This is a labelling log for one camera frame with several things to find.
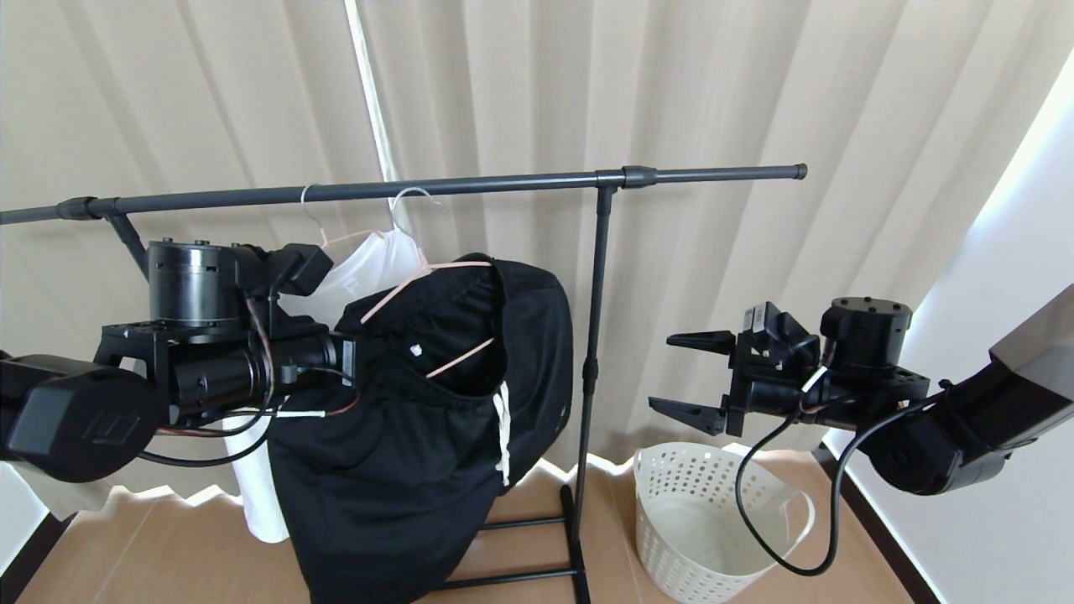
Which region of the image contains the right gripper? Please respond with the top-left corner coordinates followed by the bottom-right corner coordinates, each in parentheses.
top-left (649, 330), bottom-right (827, 437)

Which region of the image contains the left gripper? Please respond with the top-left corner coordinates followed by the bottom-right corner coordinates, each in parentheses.
top-left (172, 332), bottom-right (362, 414)

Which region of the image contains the white printed t-shirt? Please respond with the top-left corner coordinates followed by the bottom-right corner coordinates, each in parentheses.
top-left (222, 228), bottom-right (430, 544)

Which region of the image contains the pink clothes hanger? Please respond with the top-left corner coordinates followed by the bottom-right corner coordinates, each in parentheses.
top-left (298, 185), bottom-right (388, 253)
top-left (359, 186), bottom-right (498, 380)

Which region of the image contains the black garment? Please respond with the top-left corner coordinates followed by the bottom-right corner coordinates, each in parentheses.
top-left (267, 253), bottom-right (576, 604)

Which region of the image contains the white laundry basket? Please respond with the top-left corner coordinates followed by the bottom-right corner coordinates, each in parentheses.
top-left (633, 442), bottom-right (816, 604)

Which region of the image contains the black clothes rack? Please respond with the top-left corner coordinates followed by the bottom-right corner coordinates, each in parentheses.
top-left (0, 164), bottom-right (809, 604)

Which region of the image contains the beige curtain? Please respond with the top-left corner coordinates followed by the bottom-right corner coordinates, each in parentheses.
top-left (0, 0), bottom-right (1074, 517)

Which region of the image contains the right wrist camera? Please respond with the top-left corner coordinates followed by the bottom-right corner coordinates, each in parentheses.
top-left (738, 300), bottom-right (823, 374)

